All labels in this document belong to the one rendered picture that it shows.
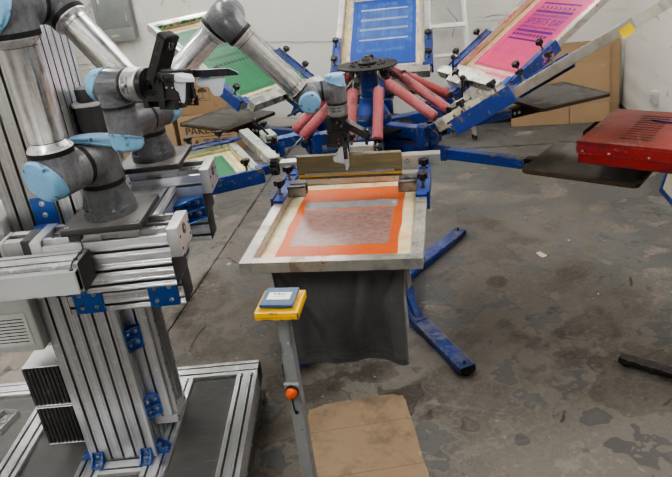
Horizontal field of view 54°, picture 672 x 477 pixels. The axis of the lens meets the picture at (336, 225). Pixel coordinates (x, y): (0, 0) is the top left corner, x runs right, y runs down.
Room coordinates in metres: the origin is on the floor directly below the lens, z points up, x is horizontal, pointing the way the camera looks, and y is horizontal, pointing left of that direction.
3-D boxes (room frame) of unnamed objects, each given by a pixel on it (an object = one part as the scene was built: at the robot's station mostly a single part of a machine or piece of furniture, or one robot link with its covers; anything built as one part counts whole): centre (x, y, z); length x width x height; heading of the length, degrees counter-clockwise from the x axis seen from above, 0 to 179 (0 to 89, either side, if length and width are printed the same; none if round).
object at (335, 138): (2.40, -0.05, 1.23); 0.09 x 0.08 x 0.12; 79
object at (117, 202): (1.76, 0.64, 1.31); 0.15 x 0.15 x 0.10
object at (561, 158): (2.78, -0.75, 0.91); 1.34 x 0.40 x 0.08; 49
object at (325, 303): (1.91, 0.02, 0.74); 0.45 x 0.03 x 0.43; 79
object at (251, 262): (2.19, -0.04, 0.97); 0.79 x 0.58 x 0.04; 169
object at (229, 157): (2.94, 0.61, 1.05); 1.08 x 0.61 x 0.23; 109
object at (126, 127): (1.53, 0.46, 1.56); 0.11 x 0.08 x 0.11; 151
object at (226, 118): (3.67, 0.26, 0.91); 1.34 x 0.40 x 0.08; 49
